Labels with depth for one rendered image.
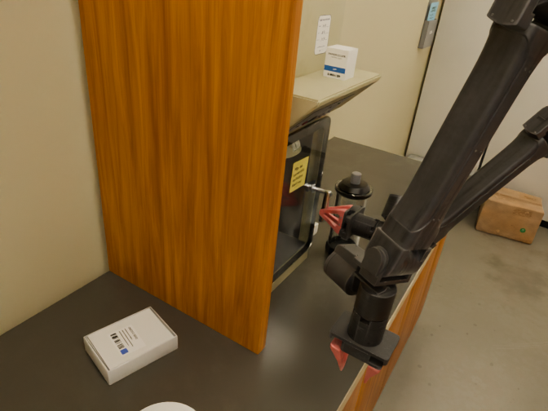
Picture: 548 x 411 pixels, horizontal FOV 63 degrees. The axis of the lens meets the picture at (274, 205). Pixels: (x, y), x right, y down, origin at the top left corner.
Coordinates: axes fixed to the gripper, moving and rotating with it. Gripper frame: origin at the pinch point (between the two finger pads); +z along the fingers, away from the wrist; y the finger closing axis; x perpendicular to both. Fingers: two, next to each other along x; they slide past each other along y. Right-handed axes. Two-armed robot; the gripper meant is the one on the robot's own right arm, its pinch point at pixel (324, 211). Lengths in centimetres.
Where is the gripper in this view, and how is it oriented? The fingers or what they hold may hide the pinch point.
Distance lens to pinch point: 117.9
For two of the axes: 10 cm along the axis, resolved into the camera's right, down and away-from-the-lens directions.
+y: -5.1, 2.6, -8.2
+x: -1.5, 9.1, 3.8
